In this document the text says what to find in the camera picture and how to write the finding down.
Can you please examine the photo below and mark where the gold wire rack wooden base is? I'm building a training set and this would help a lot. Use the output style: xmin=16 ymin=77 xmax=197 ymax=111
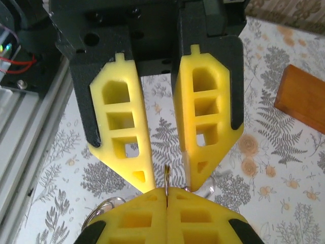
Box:
xmin=273 ymin=64 xmax=325 ymax=133

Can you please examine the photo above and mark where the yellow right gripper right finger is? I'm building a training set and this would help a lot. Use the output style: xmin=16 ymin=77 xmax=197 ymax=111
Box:
xmin=167 ymin=187 xmax=258 ymax=244

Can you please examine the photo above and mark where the metal keyring plate with rings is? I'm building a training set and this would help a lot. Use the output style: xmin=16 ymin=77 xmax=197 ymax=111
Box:
xmin=81 ymin=164 xmax=216 ymax=232

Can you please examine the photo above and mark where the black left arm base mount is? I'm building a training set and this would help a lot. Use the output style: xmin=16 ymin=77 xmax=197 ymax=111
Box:
xmin=0 ymin=48 xmax=61 ymax=92

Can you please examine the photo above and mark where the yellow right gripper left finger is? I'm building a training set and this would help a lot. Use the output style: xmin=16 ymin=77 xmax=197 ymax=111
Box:
xmin=75 ymin=187 xmax=169 ymax=244

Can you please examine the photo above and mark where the long aluminium base rail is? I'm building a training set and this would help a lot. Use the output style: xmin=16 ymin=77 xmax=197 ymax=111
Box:
xmin=0 ymin=58 xmax=74 ymax=224

